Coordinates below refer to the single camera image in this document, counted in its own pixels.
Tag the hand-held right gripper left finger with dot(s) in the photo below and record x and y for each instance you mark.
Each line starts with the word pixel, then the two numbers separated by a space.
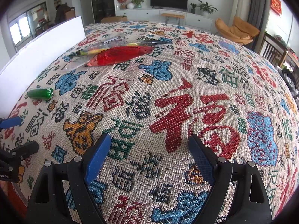
pixel 97 158

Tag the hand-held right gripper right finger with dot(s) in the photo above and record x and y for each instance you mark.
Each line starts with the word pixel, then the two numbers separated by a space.
pixel 202 158

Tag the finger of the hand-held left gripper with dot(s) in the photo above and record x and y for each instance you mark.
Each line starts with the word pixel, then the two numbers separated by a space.
pixel 25 148
pixel 10 122

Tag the white foam board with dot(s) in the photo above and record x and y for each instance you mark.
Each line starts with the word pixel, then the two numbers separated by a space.
pixel 42 51

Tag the red snack packet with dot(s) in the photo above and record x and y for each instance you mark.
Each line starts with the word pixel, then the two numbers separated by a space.
pixel 116 54

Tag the clear packet with yellow snack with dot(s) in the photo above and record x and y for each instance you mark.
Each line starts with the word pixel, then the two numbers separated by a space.
pixel 95 50

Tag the clear silver packet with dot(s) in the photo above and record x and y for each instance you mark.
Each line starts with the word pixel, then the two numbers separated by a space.
pixel 114 38

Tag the long black-tipped packet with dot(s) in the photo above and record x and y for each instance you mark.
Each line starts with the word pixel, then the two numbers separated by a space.
pixel 149 42

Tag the orange fleece clothing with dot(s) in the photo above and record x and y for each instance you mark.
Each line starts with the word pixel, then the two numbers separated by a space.
pixel 16 198

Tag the printed woven blanket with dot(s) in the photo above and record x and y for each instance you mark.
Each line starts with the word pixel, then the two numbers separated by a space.
pixel 163 86

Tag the balcony glass door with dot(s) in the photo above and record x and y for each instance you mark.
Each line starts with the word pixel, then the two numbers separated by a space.
pixel 23 25

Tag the cluttered wooden side table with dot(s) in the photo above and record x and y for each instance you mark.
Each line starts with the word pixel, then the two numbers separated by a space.
pixel 290 65

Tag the dark wooden chair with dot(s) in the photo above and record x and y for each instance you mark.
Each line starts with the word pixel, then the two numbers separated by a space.
pixel 272 49

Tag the orange lounge chair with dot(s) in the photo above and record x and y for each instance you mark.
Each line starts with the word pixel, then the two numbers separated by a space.
pixel 238 31

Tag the brown cardboard box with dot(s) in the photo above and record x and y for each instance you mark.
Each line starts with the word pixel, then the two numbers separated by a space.
pixel 114 19

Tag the white door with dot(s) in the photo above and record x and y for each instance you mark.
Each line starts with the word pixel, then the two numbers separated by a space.
pixel 84 2

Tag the wooden stool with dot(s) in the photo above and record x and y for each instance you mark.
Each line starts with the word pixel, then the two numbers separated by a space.
pixel 172 15

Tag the small potted plant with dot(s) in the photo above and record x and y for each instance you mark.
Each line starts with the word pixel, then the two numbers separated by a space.
pixel 193 8

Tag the white television cabinet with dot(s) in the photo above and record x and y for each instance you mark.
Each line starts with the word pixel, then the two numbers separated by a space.
pixel 140 14

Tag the black display cabinet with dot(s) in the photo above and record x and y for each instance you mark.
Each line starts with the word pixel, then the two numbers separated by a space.
pixel 102 2

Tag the large leafy potted plant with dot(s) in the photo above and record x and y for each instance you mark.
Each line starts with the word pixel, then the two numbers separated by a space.
pixel 206 7

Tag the white round vase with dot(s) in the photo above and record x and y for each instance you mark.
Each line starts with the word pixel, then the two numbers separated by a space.
pixel 129 5

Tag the grey curtain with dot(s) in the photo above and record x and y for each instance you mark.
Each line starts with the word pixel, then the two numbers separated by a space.
pixel 258 11

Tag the red flower plant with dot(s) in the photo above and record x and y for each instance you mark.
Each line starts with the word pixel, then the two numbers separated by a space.
pixel 122 1

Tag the green potted plant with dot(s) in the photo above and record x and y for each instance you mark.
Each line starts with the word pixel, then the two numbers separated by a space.
pixel 138 1

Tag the white covered standing air conditioner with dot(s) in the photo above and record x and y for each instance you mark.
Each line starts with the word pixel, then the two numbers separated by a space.
pixel 242 0

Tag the red wall hanging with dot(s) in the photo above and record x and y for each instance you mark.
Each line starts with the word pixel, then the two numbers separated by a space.
pixel 276 4

